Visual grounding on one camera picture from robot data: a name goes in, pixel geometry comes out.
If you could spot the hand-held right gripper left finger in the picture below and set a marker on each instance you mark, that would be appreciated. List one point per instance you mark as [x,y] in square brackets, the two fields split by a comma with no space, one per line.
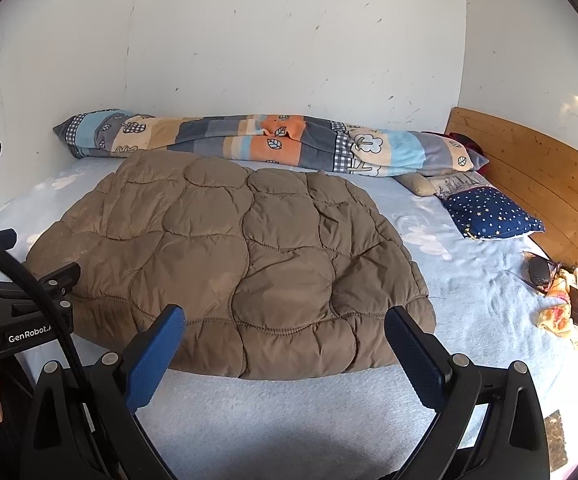
[154,360]

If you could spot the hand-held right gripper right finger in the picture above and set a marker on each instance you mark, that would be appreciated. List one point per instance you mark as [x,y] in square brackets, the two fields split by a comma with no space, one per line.
[419,362]

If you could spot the brown quilted jacket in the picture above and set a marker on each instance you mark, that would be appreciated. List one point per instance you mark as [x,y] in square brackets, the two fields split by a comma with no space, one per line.
[219,260]

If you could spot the light blue cloud-print bed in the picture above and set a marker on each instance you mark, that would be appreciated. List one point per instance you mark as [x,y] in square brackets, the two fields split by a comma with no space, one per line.
[444,310]

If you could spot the yellow floral cloth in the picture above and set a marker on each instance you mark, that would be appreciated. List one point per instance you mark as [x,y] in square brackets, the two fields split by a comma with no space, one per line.
[559,310]

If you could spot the black glasses case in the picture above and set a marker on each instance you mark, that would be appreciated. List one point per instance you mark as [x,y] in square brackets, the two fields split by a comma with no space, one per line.
[538,271]

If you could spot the dark rough mat piece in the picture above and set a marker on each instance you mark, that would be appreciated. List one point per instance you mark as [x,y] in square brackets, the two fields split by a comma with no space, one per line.
[556,440]

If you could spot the navy star-print pillow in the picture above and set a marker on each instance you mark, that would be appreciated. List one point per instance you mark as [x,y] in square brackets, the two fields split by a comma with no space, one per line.
[489,210]

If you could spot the beige small pillow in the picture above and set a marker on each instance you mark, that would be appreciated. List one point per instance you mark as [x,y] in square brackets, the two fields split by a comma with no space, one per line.
[419,185]

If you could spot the grey printed pillow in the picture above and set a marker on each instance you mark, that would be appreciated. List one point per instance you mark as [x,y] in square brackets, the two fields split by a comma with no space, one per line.
[456,180]

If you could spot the patchwork fleece blanket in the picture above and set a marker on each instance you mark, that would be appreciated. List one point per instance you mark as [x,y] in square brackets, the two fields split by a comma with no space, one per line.
[219,135]

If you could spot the dark red cloth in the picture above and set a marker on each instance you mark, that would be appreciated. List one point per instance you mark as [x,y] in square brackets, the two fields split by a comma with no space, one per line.
[464,142]

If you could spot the wooden headboard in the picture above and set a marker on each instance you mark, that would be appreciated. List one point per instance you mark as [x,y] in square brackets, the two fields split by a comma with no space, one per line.
[544,170]

